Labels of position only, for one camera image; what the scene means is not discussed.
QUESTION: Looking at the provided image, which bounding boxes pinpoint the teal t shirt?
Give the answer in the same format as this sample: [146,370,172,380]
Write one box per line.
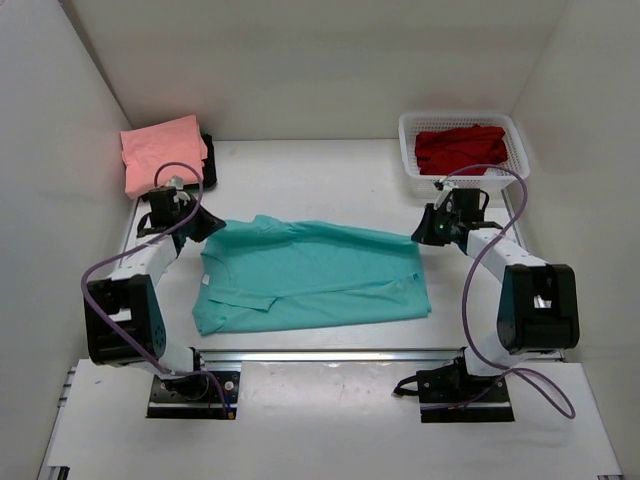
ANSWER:
[192,215,432,336]

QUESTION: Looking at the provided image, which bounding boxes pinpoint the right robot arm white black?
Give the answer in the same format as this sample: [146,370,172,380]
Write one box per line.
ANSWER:
[411,185,580,401]

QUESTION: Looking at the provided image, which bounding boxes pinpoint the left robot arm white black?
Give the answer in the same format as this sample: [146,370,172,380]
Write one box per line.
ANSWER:
[82,186,226,398]

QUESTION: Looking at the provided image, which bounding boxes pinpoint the black folded t shirt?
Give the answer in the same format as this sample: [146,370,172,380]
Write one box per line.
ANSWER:
[167,132,218,193]

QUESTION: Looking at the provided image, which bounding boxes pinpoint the pink folded t shirt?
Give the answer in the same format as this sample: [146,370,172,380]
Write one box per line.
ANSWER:
[120,115,208,199]

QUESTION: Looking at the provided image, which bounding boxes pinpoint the red t shirt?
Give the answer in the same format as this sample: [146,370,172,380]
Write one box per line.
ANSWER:
[414,125,508,176]

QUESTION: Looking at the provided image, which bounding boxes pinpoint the white plastic basket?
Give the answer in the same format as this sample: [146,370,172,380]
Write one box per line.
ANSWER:
[398,111,530,195]

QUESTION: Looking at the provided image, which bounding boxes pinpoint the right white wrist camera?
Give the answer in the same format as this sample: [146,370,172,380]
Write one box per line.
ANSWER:
[434,179,456,211]

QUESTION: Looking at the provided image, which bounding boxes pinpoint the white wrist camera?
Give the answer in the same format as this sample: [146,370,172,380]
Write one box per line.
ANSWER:
[434,179,456,211]
[165,175,191,202]

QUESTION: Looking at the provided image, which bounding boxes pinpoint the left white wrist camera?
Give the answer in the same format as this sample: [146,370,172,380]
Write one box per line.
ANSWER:
[165,175,191,202]

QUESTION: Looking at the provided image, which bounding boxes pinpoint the aluminium rail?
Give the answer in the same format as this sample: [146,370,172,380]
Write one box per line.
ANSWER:
[201,349,462,363]

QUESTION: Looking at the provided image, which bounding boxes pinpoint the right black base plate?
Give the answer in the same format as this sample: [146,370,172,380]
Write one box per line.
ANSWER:
[392,359,515,424]

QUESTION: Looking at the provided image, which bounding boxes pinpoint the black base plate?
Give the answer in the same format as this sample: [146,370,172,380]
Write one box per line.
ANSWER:
[392,359,515,424]
[146,362,241,420]

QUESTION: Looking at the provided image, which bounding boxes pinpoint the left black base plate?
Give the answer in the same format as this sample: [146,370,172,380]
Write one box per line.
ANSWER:
[146,362,241,420]

